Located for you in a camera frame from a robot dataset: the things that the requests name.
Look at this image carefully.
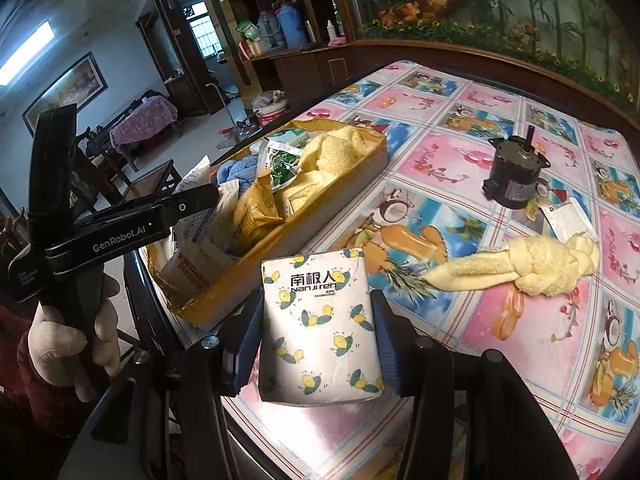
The wooden shelf cabinet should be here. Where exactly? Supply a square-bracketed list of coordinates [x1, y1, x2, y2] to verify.
[240, 0, 361, 106]

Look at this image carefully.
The floral bamboo painting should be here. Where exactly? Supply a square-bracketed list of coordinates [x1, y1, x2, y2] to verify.
[335, 0, 640, 111]

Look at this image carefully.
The black electric motor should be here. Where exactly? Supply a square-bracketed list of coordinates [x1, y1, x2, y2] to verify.
[481, 127, 551, 210]

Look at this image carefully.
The table with purple cloth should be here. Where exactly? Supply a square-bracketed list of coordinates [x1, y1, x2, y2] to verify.
[109, 97, 178, 161]

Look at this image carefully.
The white red print pouch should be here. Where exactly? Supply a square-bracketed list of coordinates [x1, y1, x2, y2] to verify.
[160, 250, 236, 306]

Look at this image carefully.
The blue towel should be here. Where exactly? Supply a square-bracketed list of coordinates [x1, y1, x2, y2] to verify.
[212, 160, 261, 196]

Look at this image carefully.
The teal white packet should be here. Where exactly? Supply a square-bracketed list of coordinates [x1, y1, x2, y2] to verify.
[272, 130, 311, 151]

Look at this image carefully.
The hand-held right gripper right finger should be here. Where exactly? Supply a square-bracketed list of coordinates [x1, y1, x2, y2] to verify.
[369, 290, 581, 480]

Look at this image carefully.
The green white packet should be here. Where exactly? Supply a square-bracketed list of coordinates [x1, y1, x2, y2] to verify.
[267, 142, 303, 191]

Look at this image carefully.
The white paper sachet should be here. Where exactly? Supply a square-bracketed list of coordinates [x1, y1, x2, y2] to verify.
[542, 197, 600, 243]

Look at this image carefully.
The lemon print tissue pack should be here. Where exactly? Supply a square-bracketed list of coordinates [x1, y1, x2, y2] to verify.
[258, 247, 385, 407]

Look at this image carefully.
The fruit print tablecloth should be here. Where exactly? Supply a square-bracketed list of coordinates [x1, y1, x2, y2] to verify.
[220, 60, 640, 480]

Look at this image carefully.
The white bucket red label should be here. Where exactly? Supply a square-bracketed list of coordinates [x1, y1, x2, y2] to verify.
[252, 95, 290, 127]

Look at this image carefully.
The framed wall picture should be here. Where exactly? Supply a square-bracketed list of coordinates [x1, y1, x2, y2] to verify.
[21, 51, 108, 123]

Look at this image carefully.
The person's left hand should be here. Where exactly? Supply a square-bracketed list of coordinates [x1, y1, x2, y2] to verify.
[27, 297, 122, 403]

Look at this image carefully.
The yellow snack packet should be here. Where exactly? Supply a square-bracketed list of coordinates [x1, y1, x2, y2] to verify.
[232, 175, 286, 256]

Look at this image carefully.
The ceiling light panel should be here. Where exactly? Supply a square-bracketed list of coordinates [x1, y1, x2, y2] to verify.
[0, 20, 53, 86]

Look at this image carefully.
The wooden chair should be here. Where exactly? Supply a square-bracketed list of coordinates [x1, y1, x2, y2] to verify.
[75, 130, 183, 211]

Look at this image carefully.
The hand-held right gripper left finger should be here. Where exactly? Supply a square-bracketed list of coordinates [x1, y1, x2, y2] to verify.
[90, 290, 266, 480]

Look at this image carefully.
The white blue print sachet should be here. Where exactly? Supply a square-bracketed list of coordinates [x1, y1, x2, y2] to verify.
[185, 195, 241, 261]

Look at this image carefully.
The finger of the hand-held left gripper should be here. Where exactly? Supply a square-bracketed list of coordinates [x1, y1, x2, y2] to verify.
[75, 183, 222, 229]

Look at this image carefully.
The person's left forearm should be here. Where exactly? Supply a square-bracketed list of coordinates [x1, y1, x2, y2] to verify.
[0, 305, 101, 480]

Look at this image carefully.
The blue thermos flask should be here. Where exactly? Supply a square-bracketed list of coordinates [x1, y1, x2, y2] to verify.
[277, 4, 301, 50]

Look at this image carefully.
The yellow cardboard box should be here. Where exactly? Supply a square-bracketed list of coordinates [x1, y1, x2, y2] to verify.
[140, 119, 390, 332]

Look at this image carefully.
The knotted yellow towel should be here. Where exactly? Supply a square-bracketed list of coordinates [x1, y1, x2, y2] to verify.
[425, 234, 601, 297]

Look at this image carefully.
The grey plastic jug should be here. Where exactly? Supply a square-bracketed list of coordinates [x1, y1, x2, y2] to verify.
[257, 10, 286, 48]

